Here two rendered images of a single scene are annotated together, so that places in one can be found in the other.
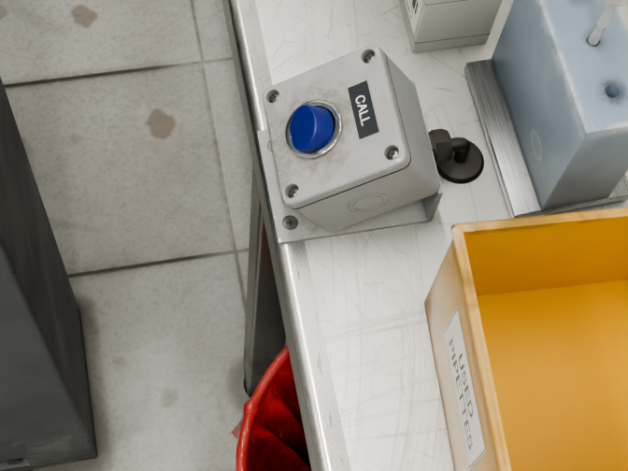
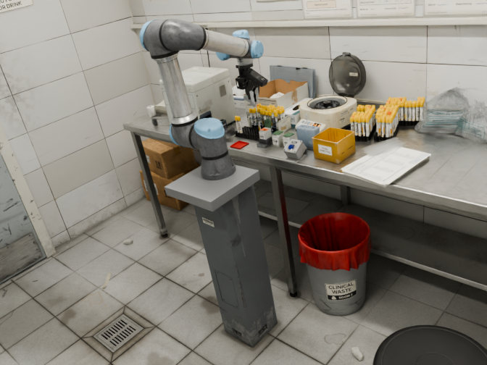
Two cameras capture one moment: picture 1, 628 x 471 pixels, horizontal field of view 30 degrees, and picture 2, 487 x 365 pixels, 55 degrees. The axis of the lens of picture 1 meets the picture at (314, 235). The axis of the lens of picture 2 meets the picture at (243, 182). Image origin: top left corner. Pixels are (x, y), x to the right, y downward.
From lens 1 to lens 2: 169 cm
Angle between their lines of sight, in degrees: 41
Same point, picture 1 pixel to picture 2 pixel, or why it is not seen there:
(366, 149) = (298, 143)
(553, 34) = (304, 128)
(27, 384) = (264, 274)
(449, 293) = (316, 146)
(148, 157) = not seen: hidden behind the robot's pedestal
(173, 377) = (277, 304)
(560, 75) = (307, 130)
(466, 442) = (329, 153)
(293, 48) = (279, 155)
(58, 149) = not seen: hidden behind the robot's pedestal
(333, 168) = (296, 147)
